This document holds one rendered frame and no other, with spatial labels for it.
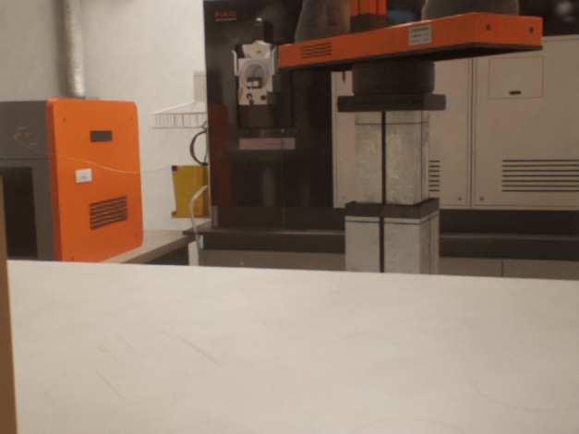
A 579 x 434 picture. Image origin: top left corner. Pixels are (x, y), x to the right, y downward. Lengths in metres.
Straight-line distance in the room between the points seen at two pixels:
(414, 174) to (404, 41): 0.24
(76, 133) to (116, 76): 1.84
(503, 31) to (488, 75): 0.93
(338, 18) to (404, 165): 0.33
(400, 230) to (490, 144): 0.85
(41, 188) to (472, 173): 1.16
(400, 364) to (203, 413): 0.15
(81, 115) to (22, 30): 2.11
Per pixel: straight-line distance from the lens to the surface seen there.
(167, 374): 0.53
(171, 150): 3.56
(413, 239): 1.30
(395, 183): 1.31
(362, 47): 1.31
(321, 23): 1.45
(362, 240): 1.33
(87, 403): 0.49
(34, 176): 1.84
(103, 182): 1.98
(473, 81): 2.10
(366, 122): 1.32
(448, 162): 2.11
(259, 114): 2.13
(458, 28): 1.15
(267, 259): 2.17
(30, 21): 3.95
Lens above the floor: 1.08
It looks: 7 degrees down
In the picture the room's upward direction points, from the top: 1 degrees counter-clockwise
